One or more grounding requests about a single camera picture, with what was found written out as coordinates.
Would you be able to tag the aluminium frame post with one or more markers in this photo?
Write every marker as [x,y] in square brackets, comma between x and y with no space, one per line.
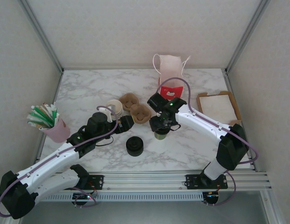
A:
[245,35]
[43,35]

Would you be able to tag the pink straw holder cup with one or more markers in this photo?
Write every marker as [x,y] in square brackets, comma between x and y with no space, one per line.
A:
[57,133]

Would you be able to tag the paper cup stack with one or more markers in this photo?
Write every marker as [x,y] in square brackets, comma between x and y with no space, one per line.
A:
[114,106]

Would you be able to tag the white paper bag red print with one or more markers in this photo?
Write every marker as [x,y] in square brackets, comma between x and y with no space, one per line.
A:
[170,67]

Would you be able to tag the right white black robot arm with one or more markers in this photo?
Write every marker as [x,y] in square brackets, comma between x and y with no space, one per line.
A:
[200,121]

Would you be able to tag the controller board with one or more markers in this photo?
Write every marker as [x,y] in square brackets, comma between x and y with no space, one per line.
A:
[82,197]
[211,196]

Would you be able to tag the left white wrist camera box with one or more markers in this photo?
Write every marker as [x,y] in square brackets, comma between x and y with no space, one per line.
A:
[106,114]

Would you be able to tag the brown pulp cup carrier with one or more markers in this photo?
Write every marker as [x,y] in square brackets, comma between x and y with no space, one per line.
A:
[135,112]

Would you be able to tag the green coffee cup black lid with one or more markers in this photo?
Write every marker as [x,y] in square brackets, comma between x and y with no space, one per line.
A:
[161,136]

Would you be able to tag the left aluminium frame post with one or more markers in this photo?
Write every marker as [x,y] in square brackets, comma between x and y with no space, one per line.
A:
[43,35]

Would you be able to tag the brown wrapped straw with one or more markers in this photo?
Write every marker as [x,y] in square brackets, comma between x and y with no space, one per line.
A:
[44,105]

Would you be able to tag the black cup lid stack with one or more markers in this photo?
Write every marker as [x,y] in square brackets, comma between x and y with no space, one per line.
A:
[134,145]

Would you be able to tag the white wrapped straw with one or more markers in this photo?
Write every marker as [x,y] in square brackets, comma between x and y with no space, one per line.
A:
[30,122]
[54,109]

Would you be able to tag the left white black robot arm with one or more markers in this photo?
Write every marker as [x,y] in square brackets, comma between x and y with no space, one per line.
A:
[49,161]

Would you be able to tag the left controller board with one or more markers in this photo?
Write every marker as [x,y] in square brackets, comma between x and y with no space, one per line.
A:
[82,197]

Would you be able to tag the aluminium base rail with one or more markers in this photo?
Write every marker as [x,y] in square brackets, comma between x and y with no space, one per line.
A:
[147,180]

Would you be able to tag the right aluminium frame post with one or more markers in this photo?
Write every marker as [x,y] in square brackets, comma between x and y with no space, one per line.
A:
[245,35]

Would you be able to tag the right controller board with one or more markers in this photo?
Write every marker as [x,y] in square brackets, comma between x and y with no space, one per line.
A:
[211,196]

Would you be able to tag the brown cardboard tray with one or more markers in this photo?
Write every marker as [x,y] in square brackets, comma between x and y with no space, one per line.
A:
[237,112]

